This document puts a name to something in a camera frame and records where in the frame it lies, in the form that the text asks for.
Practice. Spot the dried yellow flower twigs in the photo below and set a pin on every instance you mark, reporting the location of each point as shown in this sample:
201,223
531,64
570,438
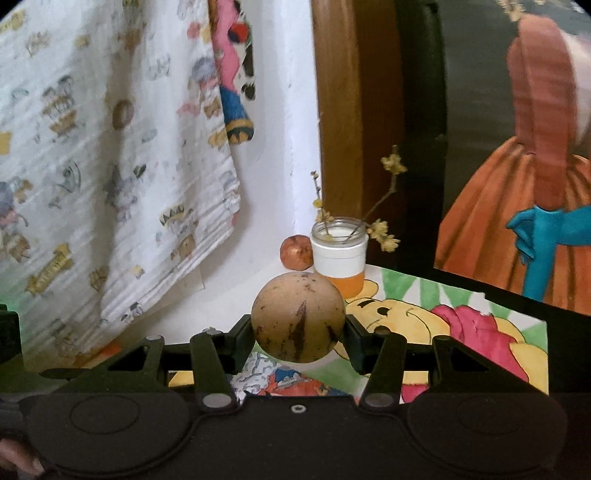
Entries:
378,230

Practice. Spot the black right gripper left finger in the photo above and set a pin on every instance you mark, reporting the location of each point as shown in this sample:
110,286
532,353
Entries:
144,367

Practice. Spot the white cartoon print hanging cloth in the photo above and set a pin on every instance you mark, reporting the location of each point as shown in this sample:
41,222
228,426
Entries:
117,120

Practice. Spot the white orange glass jar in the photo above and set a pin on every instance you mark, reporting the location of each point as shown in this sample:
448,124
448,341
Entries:
339,249

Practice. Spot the tan speckled round fruit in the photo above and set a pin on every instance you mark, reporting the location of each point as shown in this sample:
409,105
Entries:
298,317

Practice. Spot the painting of orange dress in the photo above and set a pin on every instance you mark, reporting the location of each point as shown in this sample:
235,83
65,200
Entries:
517,193

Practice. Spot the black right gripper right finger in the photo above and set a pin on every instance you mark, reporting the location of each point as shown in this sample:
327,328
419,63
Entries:
452,367

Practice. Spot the red apple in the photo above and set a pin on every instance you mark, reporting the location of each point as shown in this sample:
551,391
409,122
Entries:
296,253

